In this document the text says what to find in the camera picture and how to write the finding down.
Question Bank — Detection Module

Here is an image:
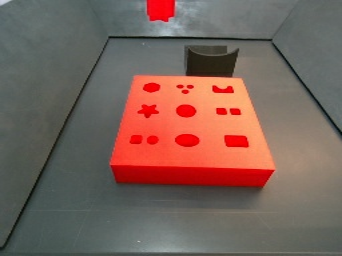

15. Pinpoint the red star peg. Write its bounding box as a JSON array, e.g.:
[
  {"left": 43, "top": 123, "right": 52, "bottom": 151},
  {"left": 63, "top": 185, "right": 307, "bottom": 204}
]
[{"left": 147, "top": 0, "right": 175, "bottom": 22}]

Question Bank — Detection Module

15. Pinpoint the red shape-sorter block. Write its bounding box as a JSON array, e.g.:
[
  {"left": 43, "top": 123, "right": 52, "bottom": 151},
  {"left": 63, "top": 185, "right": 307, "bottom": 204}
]
[{"left": 110, "top": 75, "right": 275, "bottom": 187}]

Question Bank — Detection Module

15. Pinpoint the black curved holder block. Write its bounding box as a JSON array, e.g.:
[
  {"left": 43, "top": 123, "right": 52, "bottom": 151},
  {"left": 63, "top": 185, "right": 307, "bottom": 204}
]
[{"left": 184, "top": 45, "right": 239, "bottom": 77}]

